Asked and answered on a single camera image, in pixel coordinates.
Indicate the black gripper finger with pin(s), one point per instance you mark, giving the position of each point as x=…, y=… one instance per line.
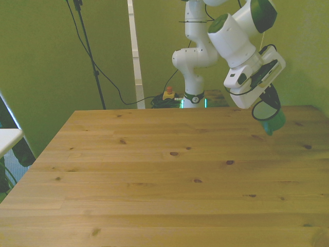
x=274, y=96
x=264, y=98

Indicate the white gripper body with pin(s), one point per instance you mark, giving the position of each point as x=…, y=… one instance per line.
x=244, y=99

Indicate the ceramic mug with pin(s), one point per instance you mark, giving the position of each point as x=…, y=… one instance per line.
x=277, y=121

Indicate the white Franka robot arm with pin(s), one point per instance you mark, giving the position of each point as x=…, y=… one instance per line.
x=231, y=38

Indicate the yellow emergency stop button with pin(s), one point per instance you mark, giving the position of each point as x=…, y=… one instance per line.
x=168, y=94

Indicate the black tripod stand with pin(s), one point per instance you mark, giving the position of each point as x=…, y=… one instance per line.
x=88, y=49

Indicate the white side table top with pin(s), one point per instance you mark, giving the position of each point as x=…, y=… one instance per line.
x=7, y=139

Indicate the green plant leaves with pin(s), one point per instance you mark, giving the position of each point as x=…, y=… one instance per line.
x=4, y=180

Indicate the wrist camera in white mount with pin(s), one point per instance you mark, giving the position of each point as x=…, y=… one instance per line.
x=273, y=64

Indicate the white vertical trim post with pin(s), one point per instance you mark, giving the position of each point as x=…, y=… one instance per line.
x=136, y=51

